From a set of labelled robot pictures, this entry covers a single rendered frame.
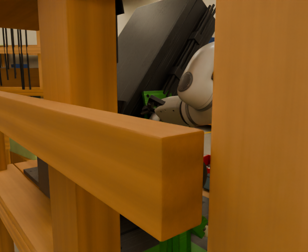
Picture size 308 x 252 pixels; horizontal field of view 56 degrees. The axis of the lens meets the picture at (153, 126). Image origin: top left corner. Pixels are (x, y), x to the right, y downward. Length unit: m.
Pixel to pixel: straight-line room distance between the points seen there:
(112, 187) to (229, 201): 0.12
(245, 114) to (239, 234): 0.10
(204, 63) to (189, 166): 0.41
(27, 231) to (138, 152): 0.74
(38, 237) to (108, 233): 0.35
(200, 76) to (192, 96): 0.04
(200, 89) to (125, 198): 0.39
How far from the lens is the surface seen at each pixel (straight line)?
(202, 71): 0.63
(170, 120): 0.80
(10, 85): 3.79
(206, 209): 0.98
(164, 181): 0.24
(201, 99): 0.63
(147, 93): 0.92
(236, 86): 0.23
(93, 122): 0.32
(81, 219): 0.56
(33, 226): 0.98
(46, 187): 1.10
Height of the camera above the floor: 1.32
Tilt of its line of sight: 10 degrees down
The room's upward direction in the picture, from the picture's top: straight up
